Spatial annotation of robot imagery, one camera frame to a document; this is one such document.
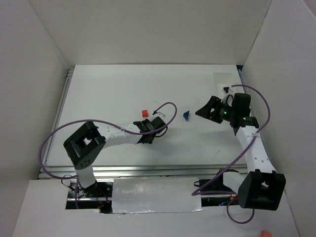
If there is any aluminium frame rail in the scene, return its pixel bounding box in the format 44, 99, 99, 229
38, 66, 275, 177

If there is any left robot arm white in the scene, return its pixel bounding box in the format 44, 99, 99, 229
63, 117, 168, 197

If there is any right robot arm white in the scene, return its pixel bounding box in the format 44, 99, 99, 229
196, 93, 286, 211

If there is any silver foil tape sheet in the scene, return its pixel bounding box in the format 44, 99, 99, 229
112, 178, 202, 214

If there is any orange-red wood cube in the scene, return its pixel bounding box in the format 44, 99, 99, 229
142, 110, 149, 118

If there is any orange object at edge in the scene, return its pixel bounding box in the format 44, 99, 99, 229
260, 230, 272, 237

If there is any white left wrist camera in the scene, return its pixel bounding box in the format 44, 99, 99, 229
153, 111, 165, 117

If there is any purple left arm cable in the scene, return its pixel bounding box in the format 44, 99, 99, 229
39, 102, 178, 210

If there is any blue triangular wood block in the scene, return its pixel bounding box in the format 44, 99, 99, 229
183, 111, 190, 121

